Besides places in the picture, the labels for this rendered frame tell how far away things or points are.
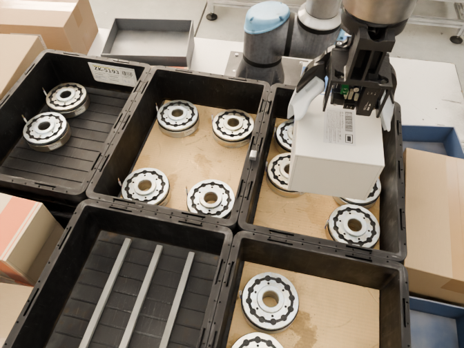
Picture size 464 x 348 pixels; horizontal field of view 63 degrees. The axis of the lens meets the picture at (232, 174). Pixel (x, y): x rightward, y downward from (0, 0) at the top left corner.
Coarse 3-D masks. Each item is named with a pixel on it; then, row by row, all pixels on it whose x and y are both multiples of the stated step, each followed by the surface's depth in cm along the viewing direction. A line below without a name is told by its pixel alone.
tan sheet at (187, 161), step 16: (208, 112) 98; (208, 128) 95; (144, 144) 92; (160, 144) 92; (176, 144) 92; (192, 144) 92; (208, 144) 92; (144, 160) 89; (160, 160) 89; (176, 160) 89; (192, 160) 89; (208, 160) 89; (224, 160) 89; (240, 160) 89; (176, 176) 87; (192, 176) 87; (208, 176) 87; (224, 176) 87; (240, 176) 87; (176, 192) 84; (176, 208) 82
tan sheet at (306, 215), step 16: (272, 144) 92; (272, 192) 84; (256, 208) 82; (272, 208) 82; (288, 208) 82; (304, 208) 82; (320, 208) 82; (336, 208) 82; (256, 224) 79; (272, 224) 79; (288, 224) 79; (304, 224) 79; (320, 224) 79
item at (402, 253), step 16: (272, 96) 88; (400, 112) 84; (400, 128) 82; (256, 144) 79; (400, 144) 79; (256, 160) 77; (400, 160) 77; (400, 176) 74; (400, 192) 72; (400, 208) 70; (240, 224) 68; (400, 224) 70; (304, 240) 66; (320, 240) 66; (400, 240) 66; (384, 256) 65; (400, 256) 65
